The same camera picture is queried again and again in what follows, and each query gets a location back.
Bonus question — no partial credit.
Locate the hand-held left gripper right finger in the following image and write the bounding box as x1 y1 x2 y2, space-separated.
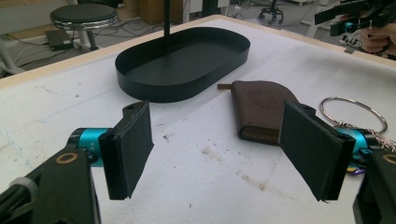
278 101 357 203

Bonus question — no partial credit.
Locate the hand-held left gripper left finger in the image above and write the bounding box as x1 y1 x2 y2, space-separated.
98 101 154 201

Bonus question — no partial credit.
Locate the brown leather key case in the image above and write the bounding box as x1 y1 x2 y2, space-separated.
217 79 301 147

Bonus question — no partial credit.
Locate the black oval tray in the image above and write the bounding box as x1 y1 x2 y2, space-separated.
114 26 251 104

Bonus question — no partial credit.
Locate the black office chair base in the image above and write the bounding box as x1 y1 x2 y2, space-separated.
258 0 285 26

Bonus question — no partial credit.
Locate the white foam mat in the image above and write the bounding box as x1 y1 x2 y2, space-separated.
0 18 396 224

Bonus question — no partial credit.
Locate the black flat box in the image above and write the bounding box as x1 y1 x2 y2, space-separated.
45 29 75 51

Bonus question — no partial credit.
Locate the black metal stand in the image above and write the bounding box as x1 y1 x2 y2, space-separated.
163 0 172 37

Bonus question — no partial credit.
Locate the plain brown cardboard box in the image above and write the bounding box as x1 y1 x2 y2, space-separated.
138 0 185 26

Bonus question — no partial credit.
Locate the black round stool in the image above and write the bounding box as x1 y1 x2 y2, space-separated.
49 3 120 52

